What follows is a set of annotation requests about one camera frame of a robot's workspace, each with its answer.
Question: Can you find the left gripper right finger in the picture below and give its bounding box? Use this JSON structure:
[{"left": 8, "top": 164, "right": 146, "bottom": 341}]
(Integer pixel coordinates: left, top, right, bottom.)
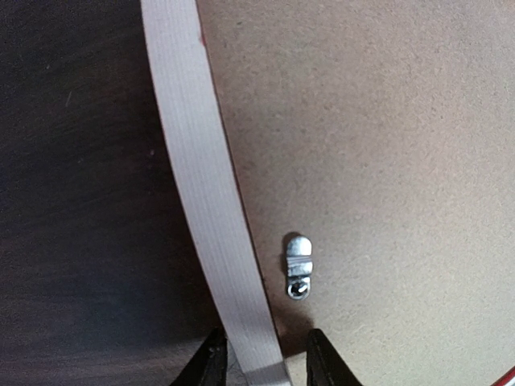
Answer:
[{"left": 307, "top": 329, "right": 362, "bottom": 386}]

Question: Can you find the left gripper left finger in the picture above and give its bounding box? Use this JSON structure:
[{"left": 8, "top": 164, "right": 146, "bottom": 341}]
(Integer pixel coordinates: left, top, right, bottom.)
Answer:
[{"left": 171, "top": 328, "right": 228, "bottom": 386}]

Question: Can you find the brown backing board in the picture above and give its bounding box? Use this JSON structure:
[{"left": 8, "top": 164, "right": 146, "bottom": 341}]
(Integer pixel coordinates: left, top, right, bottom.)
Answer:
[{"left": 195, "top": 0, "right": 515, "bottom": 386}]

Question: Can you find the wooden picture frame red edge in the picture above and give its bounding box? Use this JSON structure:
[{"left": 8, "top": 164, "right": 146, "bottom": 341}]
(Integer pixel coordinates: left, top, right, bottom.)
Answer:
[{"left": 138, "top": 0, "right": 515, "bottom": 386}]

